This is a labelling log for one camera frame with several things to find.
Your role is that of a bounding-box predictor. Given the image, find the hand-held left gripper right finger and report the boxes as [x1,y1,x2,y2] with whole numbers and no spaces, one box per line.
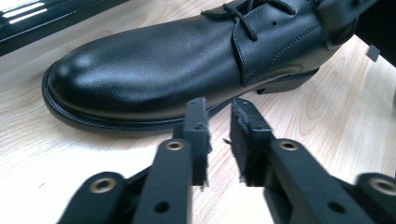
[229,97,376,224]

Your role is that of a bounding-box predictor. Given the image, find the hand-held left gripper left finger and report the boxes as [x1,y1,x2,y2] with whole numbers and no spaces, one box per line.
[132,96,213,224]

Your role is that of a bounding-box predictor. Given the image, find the black leather lace-up shoe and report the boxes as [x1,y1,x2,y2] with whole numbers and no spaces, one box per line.
[41,0,379,137]

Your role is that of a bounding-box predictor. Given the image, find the grey tape piece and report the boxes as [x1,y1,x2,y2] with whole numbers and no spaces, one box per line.
[366,44,382,63]

